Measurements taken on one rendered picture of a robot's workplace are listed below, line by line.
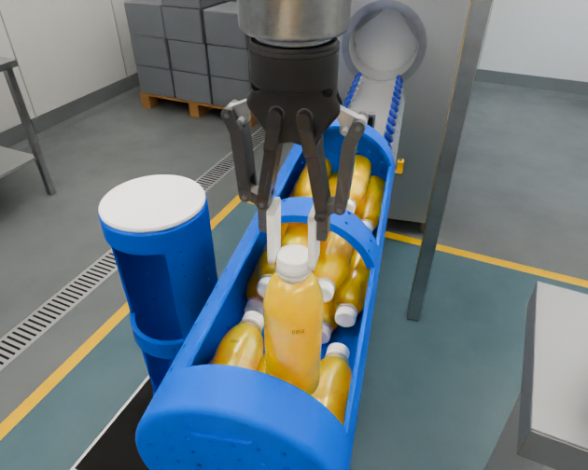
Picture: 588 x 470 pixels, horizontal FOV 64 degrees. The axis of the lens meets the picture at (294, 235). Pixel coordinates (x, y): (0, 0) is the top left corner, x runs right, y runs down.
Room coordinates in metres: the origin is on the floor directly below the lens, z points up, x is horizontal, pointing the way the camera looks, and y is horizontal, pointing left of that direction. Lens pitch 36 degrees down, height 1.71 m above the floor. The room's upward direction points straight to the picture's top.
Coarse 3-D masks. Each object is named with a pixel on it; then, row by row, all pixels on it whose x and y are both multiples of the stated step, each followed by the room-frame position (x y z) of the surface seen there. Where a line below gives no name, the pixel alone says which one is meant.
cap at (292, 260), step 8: (280, 248) 0.41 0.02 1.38; (288, 248) 0.41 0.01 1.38; (296, 248) 0.41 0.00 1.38; (304, 248) 0.41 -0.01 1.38; (280, 256) 0.40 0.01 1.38; (288, 256) 0.40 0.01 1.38; (296, 256) 0.40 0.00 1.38; (304, 256) 0.40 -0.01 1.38; (280, 264) 0.39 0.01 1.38; (288, 264) 0.39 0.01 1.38; (296, 264) 0.39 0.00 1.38; (304, 264) 0.39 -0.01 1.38; (288, 272) 0.39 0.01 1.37; (296, 272) 0.38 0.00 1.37; (304, 272) 0.39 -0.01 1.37
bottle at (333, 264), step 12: (336, 240) 0.73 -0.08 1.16; (324, 252) 0.69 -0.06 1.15; (336, 252) 0.69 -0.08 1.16; (348, 252) 0.71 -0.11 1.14; (324, 264) 0.66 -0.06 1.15; (336, 264) 0.66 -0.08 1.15; (348, 264) 0.68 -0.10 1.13; (324, 276) 0.64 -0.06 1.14; (336, 276) 0.64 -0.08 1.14; (336, 288) 0.64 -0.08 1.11
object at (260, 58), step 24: (264, 48) 0.38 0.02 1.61; (288, 48) 0.37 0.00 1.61; (312, 48) 0.37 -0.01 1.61; (336, 48) 0.39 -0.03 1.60; (264, 72) 0.37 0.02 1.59; (288, 72) 0.37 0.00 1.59; (312, 72) 0.37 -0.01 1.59; (336, 72) 0.39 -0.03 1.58; (264, 96) 0.40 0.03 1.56; (288, 96) 0.39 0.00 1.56; (312, 96) 0.39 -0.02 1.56; (336, 96) 0.40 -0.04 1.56; (264, 120) 0.40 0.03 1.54; (288, 120) 0.39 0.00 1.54; (312, 120) 0.39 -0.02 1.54
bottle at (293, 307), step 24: (288, 288) 0.38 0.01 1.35; (312, 288) 0.39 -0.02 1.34; (264, 312) 0.39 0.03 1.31; (288, 312) 0.37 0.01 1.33; (312, 312) 0.37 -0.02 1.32; (264, 336) 0.39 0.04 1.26; (288, 336) 0.36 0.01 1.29; (312, 336) 0.37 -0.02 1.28; (288, 360) 0.36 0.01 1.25; (312, 360) 0.37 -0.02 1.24; (312, 384) 0.37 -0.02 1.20
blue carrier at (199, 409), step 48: (336, 144) 1.14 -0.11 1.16; (384, 144) 1.09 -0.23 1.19; (288, 192) 1.09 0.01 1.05; (384, 240) 0.80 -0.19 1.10; (240, 288) 0.70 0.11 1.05; (192, 336) 0.45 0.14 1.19; (336, 336) 0.64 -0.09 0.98; (192, 384) 0.35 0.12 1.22; (240, 384) 0.34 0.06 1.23; (288, 384) 0.35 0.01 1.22; (144, 432) 0.33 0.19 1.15; (192, 432) 0.32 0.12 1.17; (240, 432) 0.30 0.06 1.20; (288, 432) 0.29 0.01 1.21; (336, 432) 0.32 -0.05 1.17
